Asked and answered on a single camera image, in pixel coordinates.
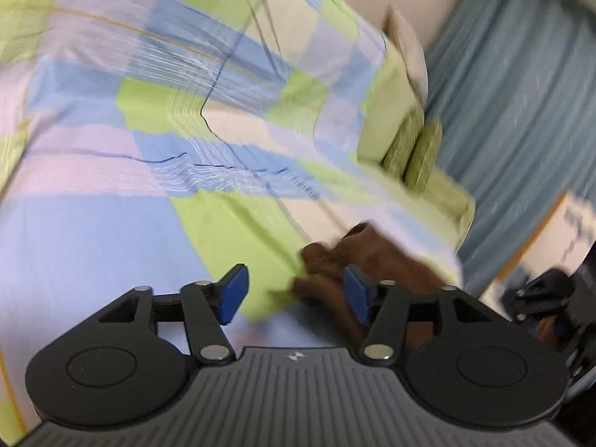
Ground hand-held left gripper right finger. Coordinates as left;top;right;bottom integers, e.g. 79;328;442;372
343;264;506;365

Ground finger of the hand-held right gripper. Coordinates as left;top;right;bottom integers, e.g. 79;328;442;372
505;269;576;322

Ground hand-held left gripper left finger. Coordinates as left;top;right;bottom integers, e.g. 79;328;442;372
95;263;251;367

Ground brown garment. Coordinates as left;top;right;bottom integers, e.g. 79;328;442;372
292;222;462;351

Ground blue curtain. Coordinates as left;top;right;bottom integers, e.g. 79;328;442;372
423;0;596;299

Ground plaid bed sheet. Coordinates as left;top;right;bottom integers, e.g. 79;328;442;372
0;0;466;434

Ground green covered sofa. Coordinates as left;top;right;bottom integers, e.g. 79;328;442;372
356;4;476;248

